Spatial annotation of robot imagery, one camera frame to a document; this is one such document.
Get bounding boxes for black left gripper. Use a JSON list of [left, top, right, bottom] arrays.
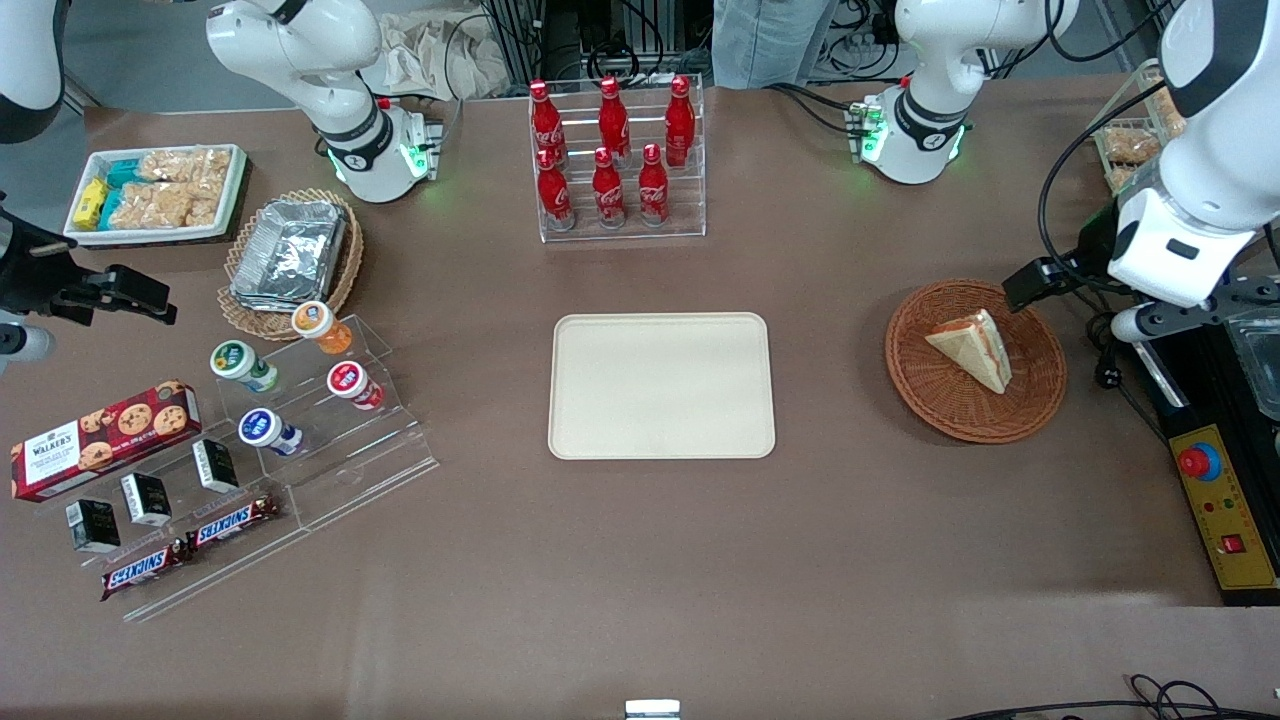
[[1003, 198, 1123, 313]]

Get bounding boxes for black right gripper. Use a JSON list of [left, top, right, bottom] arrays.
[[0, 195, 179, 327]]

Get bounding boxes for triangular sandwich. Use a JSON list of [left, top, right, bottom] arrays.
[[924, 308, 1014, 395]]

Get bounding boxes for oval light wicker basket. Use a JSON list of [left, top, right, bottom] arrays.
[[217, 188, 365, 342]]

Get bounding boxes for round brown wicker basket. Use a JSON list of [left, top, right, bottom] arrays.
[[885, 278, 1068, 445]]

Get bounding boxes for beige plastic tray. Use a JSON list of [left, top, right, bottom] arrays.
[[548, 313, 777, 461]]

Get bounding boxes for green lid yogurt cup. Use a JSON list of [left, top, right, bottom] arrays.
[[209, 340, 282, 394]]

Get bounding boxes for yellow snack packet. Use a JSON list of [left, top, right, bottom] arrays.
[[72, 178, 109, 231]]

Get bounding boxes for white rectangular dish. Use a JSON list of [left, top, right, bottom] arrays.
[[63, 144, 249, 247]]

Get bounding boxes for stacked aluminium foil containers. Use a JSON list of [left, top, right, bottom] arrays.
[[230, 198, 349, 311]]

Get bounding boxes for red Walkers cookie box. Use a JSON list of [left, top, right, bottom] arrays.
[[10, 380, 203, 503]]

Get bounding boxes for orange lid yogurt cup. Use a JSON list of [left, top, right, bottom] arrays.
[[291, 301, 355, 357]]

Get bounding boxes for blue lid yogurt cup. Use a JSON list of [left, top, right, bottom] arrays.
[[237, 408, 305, 457]]

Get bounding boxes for small black box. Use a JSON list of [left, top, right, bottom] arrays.
[[192, 438, 240, 494], [66, 498, 121, 554], [120, 472, 173, 528]]

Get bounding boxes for black machine housing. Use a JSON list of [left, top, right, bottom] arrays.
[[1140, 300, 1280, 608]]

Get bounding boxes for red lid yogurt cup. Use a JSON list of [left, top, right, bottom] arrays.
[[327, 361, 386, 411]]

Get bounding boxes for clear plastic container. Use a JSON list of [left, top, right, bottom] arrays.
[[1225, 308, 1280, 421]]

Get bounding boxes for Snickers chocolate bar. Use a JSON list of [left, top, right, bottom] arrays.
[[100, 540, 191, 602], [186, 493, 282, 553]]

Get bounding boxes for red emergency stop button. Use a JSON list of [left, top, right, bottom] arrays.
[[1177, 442, 1223, 483]]

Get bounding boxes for clear acrylic cup riser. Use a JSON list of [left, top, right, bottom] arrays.
[[215, 315, 441, 531]]

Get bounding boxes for clear acrylic snack riser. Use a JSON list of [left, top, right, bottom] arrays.
[[30, 435, 311, 623]]

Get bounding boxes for yellow control box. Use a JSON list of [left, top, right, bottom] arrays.
[[1168, 425, 1279, 593]]

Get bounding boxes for blue jeans legs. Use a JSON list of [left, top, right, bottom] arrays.
[[712, 0, 839, 89]]

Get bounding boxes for clear acrylic bottle rack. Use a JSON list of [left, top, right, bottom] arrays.
[[528, 75, 707, 244]]

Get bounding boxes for beige cloth bag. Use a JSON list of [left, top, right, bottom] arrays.
[[362, 12, 511, 101]]

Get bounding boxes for red cola bottle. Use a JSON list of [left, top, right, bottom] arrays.
[[529, 80, 567, 167], [637, 143, 671, 227], [591, 147, 628, 229], [598, 76, 632, 161], [664, 75, 697, 167], [536, 148, 577, 233]]

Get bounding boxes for black equipment rack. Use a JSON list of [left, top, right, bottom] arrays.
[[480, 0, 716, 86]]

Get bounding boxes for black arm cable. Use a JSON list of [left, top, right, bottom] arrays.
[[1037, 78, 1171, 301]]

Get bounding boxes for black cable with plug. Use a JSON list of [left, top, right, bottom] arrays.
[[1085, 312, 1173, 443]]

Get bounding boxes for white wire rack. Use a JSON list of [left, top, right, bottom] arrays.
[[1090, 58, 1189, 197]]

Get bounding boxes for black base cables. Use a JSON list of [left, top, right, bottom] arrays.
[[768, 82, 863, 136]]

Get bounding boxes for black floor cables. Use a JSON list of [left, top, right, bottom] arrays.
[[945, 673, 1280, 720]]

